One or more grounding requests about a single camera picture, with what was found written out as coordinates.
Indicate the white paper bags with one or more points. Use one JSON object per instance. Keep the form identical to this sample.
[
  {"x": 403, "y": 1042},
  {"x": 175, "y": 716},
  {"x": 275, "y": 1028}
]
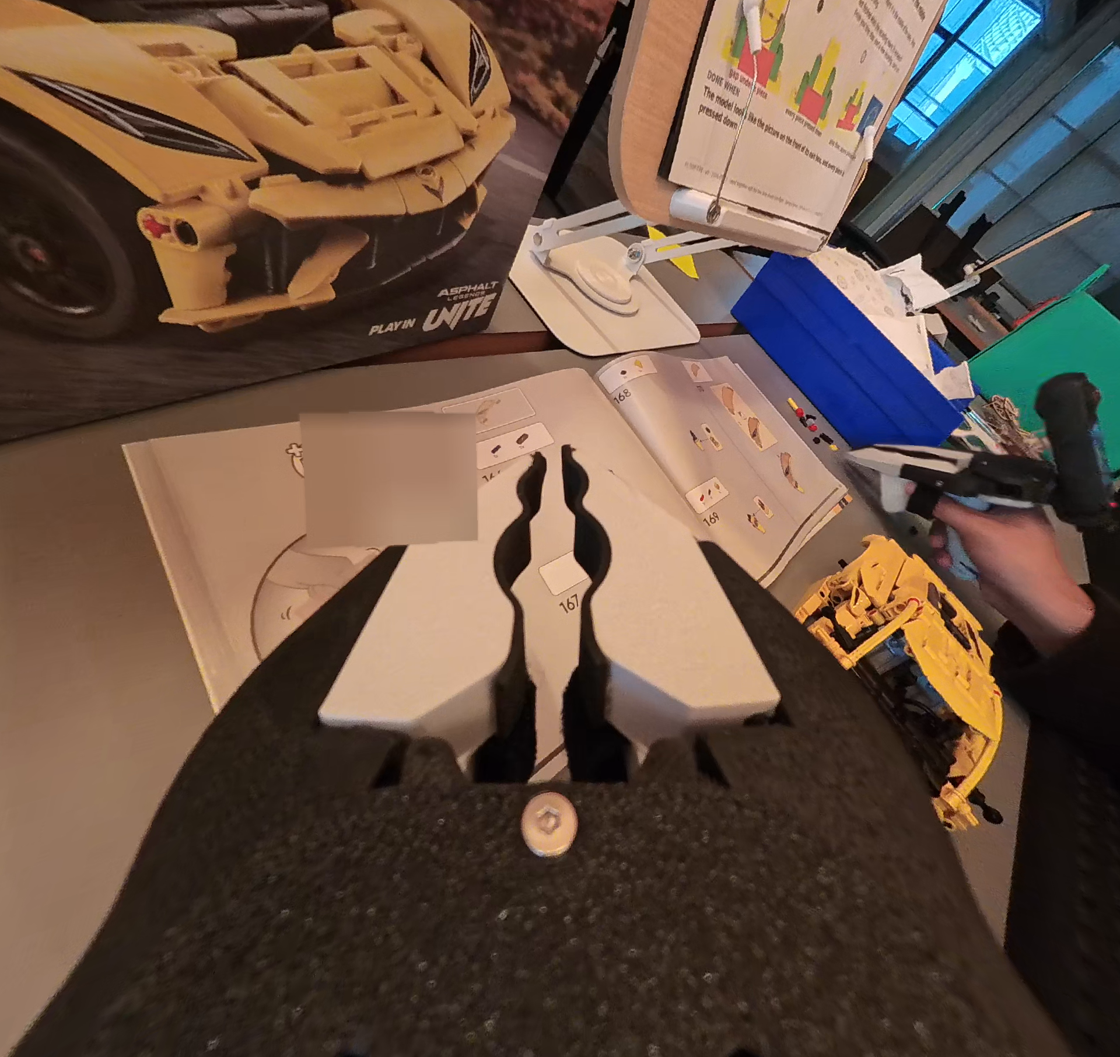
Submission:
[{"x": 901, "y": 287}]

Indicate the printed instruction sheet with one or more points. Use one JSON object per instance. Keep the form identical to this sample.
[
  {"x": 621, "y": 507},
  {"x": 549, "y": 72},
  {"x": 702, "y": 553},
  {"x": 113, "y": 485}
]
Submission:
[{"x": 805, "y": 68}]

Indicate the black perforated chair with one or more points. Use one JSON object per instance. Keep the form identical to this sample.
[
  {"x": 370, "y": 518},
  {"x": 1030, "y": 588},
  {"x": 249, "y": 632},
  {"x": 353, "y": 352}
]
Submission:
[{"x": 1067, "y": 882}]

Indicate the person's right hand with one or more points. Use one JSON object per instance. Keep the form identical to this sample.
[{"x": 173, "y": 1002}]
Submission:
[{"x": 1006, "y": 558}]

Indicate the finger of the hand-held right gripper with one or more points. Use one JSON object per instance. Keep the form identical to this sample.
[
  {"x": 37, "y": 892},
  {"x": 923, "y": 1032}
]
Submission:
[
  {"x": 897, "y": 493},
  {"x": 910, "y": 455}
]

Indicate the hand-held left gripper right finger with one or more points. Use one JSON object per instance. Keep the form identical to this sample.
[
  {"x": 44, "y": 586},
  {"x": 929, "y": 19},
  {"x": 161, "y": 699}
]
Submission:
[{"x": 682, "y": 637}]

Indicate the grey desk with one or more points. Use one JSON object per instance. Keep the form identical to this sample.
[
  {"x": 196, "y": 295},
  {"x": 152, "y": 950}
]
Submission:
[{"x": 87, "y": 637}]

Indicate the green mat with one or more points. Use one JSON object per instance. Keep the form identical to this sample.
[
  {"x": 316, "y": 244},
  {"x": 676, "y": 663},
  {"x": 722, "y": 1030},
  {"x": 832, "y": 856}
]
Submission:
[{"x": 1050, "y": 339}]

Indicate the person's right forearm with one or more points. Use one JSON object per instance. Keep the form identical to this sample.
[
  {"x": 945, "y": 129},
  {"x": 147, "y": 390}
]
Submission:
[{"x": 1059, "y": 681}]

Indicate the brick set box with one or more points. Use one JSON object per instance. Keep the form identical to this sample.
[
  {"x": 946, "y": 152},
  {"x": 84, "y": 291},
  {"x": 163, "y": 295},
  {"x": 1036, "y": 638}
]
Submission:
[{"x": 262, "y": 156}]

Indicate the yellow brick model car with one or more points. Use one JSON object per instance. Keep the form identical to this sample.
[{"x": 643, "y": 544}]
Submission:
[{"x": 919, "y": 637}]

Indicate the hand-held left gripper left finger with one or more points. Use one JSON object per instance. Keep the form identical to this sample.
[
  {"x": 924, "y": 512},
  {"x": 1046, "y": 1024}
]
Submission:
[{"x": 411, "y": 637}]

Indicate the small loose brick pieces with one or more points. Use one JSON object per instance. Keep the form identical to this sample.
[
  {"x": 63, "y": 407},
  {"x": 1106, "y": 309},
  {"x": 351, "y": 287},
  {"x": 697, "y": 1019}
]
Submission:
[{"x": 809, "y": 423}]

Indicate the yellow flat brick piece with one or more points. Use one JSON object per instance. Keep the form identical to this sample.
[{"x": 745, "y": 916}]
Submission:
[{"x": 682, "y": 261}]

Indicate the large paned window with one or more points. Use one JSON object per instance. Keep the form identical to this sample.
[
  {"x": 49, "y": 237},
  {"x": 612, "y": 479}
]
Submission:
[{"x": 971, "y": 51}]

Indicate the blue plastic bin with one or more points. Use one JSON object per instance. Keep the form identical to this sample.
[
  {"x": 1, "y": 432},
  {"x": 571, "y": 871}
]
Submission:
[{"x": 840, "y": 348}]

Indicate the wooden document stand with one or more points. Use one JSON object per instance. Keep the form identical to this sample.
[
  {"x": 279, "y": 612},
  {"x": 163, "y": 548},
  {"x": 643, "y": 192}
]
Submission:
[{"x": 612, "y": 287}]

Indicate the instruction booklet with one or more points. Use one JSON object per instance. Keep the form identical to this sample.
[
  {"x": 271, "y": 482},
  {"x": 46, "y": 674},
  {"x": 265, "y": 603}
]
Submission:
[{"x": 656, "y": 444}]

